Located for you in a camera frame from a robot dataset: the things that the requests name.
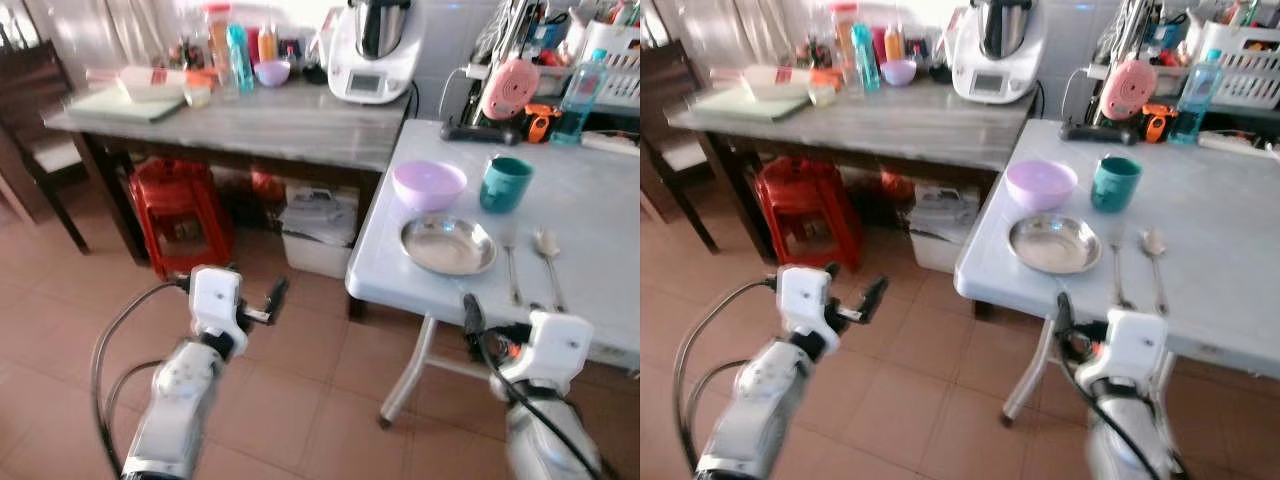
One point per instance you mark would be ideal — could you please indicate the small white cup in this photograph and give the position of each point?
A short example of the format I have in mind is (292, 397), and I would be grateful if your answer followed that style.
(823, 96)
(198, 96)

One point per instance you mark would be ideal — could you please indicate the pale curtain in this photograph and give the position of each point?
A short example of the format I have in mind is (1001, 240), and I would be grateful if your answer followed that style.
(100, 25)
(730, 25)

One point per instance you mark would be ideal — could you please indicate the teal water bottle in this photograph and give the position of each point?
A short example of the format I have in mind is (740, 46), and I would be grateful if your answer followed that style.
(240, 60)
(866, 60)

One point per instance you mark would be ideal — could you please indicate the clear jar with red lid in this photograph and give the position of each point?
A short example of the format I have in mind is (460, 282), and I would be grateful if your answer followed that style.
(844, 38)
(218, 40)

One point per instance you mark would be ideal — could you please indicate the steel spoon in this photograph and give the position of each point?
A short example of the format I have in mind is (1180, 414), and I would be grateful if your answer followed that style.
(546, 243)
(1153, 243)

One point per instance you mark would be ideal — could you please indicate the pink round appliance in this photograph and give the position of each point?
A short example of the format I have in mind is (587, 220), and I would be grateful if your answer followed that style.
(510, 90)
(1128, 90)

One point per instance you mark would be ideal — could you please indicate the orange bottle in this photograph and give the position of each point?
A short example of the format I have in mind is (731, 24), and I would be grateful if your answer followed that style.
(268, 45)
(894, 45)

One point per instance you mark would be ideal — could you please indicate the teal plastic cup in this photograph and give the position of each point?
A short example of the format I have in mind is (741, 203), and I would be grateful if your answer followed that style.
(1115, 187)
(505, 187)

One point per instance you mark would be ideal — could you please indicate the large purple plastic bowl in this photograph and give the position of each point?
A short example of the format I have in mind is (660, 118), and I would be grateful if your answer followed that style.
(428, 183)
(1040, 183)

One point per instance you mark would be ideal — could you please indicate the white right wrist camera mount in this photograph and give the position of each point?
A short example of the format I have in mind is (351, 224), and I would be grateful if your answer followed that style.
(1130, 350)
(555, 345)

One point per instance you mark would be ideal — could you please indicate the pale green cutting board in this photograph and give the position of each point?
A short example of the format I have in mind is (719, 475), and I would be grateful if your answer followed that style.
(740, 106)
(115, 106)

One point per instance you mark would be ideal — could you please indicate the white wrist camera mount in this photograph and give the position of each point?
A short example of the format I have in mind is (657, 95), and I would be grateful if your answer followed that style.
(1130, 350)
(555, 345)
(215, 298)
(803, 298)

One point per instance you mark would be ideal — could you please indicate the white rectangular dish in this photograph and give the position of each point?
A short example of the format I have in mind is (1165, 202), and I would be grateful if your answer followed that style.
(150, 84)
(775, 83)

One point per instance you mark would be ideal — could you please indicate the round steel plate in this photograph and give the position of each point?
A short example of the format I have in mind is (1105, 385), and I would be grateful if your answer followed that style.
(1054, 244)
(447, 245)

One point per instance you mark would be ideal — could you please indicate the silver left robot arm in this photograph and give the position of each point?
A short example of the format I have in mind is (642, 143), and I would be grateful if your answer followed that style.
(175, 405)
(755, 405)

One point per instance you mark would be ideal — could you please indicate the orange and black tool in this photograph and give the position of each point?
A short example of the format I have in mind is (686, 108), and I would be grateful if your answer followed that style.
(1160, 123)
(540, 123)

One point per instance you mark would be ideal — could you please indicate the white storage box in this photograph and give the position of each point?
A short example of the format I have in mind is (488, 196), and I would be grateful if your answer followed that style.
(320, 230)
(938, 228)

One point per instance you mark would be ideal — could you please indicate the steel fork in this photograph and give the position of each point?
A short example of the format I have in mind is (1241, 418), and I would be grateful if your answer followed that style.
(510, 262)
(1119, 265)

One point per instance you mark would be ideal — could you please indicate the grey marble top table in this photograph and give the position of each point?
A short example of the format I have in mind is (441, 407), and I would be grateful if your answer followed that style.
(890, 128)
(270, 128)

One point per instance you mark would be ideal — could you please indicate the white plastic basket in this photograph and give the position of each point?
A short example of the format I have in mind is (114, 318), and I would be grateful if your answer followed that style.
(620, 65)
(1245, 65)

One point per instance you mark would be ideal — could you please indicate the white kitchen food processor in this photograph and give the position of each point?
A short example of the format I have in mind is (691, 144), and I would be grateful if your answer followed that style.
(998, 60)
(375, 60)

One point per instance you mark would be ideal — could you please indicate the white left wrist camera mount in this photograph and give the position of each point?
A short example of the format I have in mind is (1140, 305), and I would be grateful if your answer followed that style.
(803, 298)
(215, 298)

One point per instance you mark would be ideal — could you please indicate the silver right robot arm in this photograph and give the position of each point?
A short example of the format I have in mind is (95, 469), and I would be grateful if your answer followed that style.
(1130, 440)
(545, 440)

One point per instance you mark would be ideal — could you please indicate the small purple bowl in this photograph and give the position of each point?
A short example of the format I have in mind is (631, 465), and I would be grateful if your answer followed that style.
(898, 73)
(272, 73)

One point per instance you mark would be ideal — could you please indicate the white folding table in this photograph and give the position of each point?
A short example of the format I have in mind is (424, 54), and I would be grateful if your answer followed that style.
(590, 210)
(1215, 220)

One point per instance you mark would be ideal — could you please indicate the dark wooden chair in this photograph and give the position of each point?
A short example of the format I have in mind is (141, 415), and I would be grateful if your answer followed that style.
(40, 130)
(672, 130)

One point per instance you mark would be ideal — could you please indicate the red plastic stool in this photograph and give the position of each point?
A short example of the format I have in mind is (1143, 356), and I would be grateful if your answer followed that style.
(808, 212)
(180, 215)

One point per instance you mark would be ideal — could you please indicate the black power strip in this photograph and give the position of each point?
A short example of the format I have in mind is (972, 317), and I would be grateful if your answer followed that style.
(480, 133)
(1098, 133)

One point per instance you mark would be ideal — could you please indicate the clear blue plastic bottle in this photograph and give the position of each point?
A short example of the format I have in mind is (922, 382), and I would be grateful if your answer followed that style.
(1196, 100)
(578, 100)

